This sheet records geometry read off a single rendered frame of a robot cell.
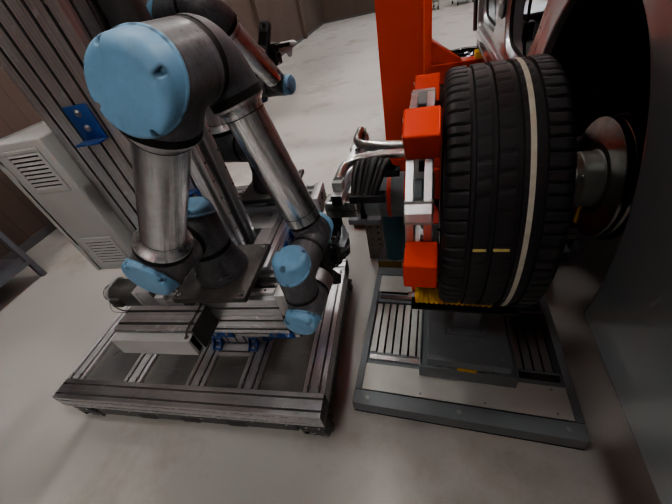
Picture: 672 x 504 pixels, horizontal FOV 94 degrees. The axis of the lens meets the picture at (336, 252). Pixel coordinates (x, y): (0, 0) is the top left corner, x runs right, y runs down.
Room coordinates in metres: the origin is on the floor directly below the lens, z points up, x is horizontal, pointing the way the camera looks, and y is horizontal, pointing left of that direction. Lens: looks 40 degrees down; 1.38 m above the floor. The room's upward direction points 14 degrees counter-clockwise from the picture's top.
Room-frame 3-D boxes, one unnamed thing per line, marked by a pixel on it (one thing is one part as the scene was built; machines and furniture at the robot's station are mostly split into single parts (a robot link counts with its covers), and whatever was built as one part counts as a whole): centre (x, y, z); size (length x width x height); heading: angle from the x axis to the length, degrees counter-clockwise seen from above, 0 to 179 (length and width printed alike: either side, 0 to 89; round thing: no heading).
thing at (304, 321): (0.47, 0.09, 0.85); 0.11 x 0.08 x 0.09; 157
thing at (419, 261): (0.52, -0.19, 0.85); 0.09 x 0.08 x 0.07; 157
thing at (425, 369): (0.79, -0.48, 0.13); 0.50 x 0.36 x 0.10; 157
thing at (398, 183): (0.84, -0.24, 0.85); 0.21 x 0.14 x 0.14; 67
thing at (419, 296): (0.66, -0.35, 0.51); 0.29 x 0.06 x 0.06; 67
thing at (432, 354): (0.75, -0.46, 0.32); 0.40 x 0.30 x 0.28; 157
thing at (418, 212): (0.81, -0.30, 0.85); 0.54 x 0.07 x 0.54; 157
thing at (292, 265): (0.49, 0.09, 0.95); 0.11 x 0.08 x 0.11; 157
